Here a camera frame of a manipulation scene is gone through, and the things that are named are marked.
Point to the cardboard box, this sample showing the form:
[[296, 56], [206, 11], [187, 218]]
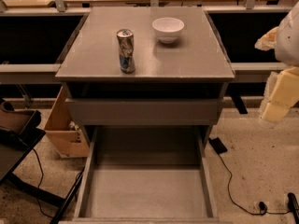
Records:
[[62, 131]]

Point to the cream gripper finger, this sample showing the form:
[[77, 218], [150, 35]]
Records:
[[280, 95], [267, 41]]

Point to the open grey middle drawer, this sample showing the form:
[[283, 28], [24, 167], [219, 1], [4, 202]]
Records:
[[146, 175]]

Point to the black plug at edge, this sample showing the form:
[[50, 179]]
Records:
[[293, 206]]

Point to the white ceramic bowl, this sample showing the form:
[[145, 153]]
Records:
[[168, 29]]

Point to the dark side table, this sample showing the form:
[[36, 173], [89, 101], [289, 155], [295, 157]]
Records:
[[50, 205]]

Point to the grey drawer cabinet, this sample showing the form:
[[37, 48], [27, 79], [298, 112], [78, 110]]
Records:
[[192, 67]]

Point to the black power adapter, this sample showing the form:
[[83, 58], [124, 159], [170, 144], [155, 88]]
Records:
[[218, 145]]

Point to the dented redbull can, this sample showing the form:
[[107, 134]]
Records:
[[125, 39]]

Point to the closed grey top drawer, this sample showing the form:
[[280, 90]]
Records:
[[119, 112]]

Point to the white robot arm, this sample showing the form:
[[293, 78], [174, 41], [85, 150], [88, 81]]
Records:
[[287, 40]]

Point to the brown tray on table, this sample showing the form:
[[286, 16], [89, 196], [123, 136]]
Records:
[[17, 125]]

